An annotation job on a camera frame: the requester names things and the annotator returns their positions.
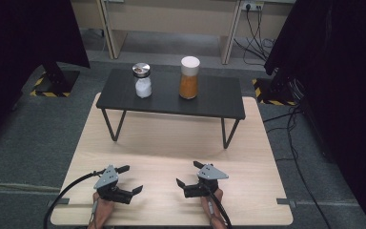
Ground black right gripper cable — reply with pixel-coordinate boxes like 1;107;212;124
202;183;234;229

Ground grey tape strip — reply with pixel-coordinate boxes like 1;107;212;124
275;198;297;208
47;198;71;207

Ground black stand base striped tape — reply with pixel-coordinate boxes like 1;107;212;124
252;74;297;107
29;61;81;98

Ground black cables on floor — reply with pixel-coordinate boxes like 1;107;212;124
262;103;333;229

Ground orange spice jar white lid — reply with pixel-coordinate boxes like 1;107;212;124
178;55;201;100

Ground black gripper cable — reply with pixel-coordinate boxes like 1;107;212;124
43;170;108;229
202;183;234;229

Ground beige wooden desk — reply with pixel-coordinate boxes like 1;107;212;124
71;0;297;66

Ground person's left hand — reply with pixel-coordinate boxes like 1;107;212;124
87;191;116;229

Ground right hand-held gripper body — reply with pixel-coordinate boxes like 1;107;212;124
183;163;230;198

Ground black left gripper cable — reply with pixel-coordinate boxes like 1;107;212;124
43;170;108;229

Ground person's right hand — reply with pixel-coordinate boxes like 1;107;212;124
201;188;229;229

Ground glass salt shaker metal lid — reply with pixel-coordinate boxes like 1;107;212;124
132;62;153;99

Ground black cables at wall outlet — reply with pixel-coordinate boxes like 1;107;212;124
234;6;278;67

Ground black curtain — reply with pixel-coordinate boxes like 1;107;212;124
264;0;366;229
0;0;92;149

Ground white wall power outlet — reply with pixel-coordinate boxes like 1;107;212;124
240;1;265;12

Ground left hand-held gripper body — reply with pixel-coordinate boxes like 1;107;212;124
92;164;133;205

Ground black shelf with metal legs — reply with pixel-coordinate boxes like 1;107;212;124
95;68;247;150

